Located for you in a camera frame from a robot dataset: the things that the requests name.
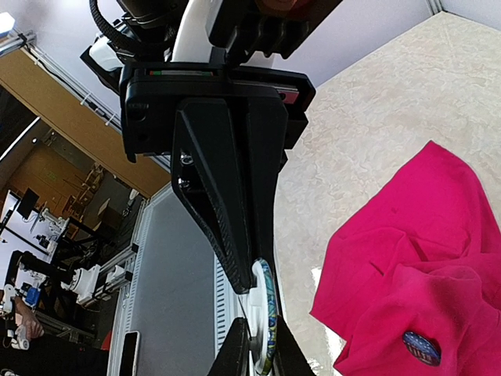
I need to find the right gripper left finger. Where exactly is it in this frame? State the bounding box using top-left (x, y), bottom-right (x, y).
top-left (207, 317), bottom-right (250, 376)

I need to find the green round brooch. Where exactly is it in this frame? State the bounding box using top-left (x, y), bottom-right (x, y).
top-left (245, 258), bottom-right (279, 375)

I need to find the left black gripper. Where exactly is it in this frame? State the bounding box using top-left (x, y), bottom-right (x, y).
top-left (119, 63), bottom-right (316, 294)

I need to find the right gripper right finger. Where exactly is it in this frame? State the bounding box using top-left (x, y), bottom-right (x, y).
top-left (273, 320), bottom-right (315, 376)

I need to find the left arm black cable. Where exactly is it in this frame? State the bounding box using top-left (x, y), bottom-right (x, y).
top-left (88, 0), bottom-right (173, 56)

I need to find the red t-shirt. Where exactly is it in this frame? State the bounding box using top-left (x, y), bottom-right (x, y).
top-left (311, 142), bottom-right (500, 375)

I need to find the blue round brooch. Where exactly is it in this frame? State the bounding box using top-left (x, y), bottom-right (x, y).
top-left (402, 331), bottom-right (442, 367)

